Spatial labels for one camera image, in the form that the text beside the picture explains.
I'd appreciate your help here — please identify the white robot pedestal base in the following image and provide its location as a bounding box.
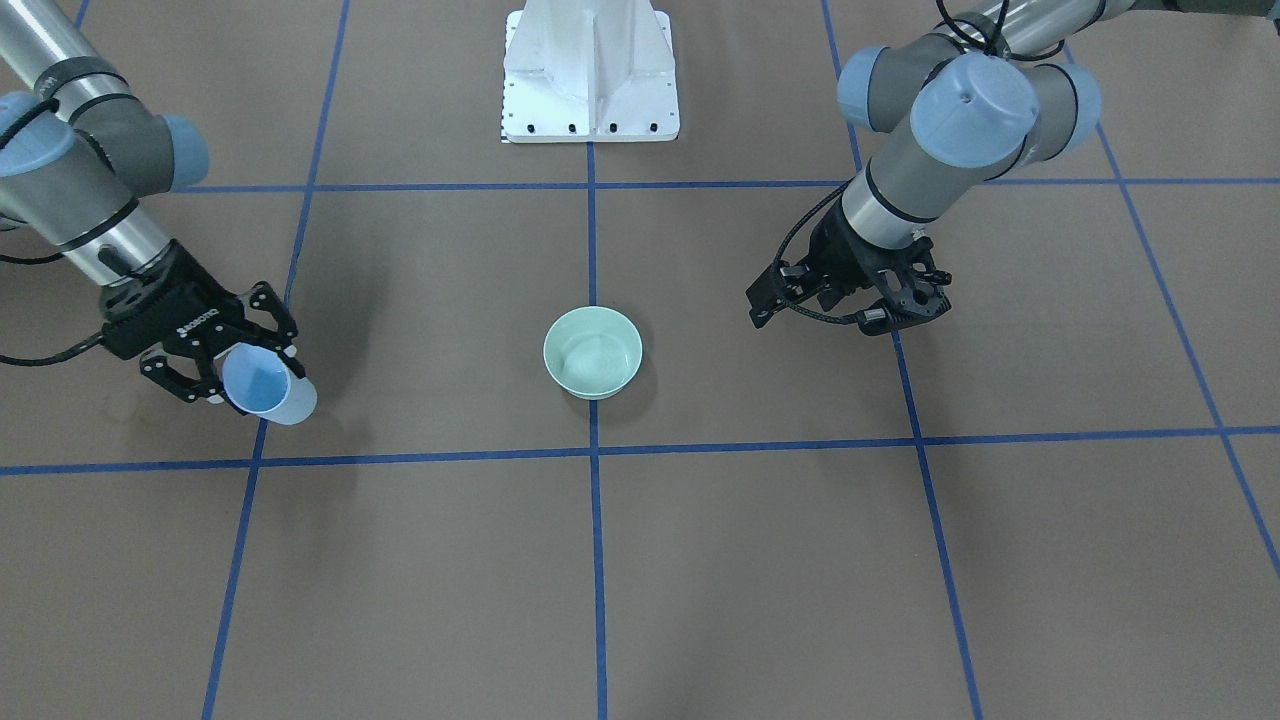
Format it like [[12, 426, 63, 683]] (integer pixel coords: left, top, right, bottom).
[[500, 1, 681, 143]]

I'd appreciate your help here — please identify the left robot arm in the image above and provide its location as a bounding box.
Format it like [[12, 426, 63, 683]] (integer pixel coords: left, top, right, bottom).
[[746, 1, 1277, 336]]

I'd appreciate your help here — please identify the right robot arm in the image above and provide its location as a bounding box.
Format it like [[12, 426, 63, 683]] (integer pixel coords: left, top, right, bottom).
[[1, 1, 316, 424]]

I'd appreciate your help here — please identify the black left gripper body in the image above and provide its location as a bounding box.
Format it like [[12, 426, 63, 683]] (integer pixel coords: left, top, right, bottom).
[[800, 206, 932, 310]]

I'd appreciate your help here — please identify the light blue plastic cup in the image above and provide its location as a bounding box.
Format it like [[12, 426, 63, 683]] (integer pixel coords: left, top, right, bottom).
[[221, 343, 317, 427]]

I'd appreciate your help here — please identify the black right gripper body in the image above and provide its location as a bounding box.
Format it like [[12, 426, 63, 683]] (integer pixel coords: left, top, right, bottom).
[[100, 240, 251, 360]]

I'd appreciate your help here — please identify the green ceramic bowl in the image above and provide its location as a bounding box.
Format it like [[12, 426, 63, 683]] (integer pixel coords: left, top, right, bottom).
[[541, 306, 644, 401]]

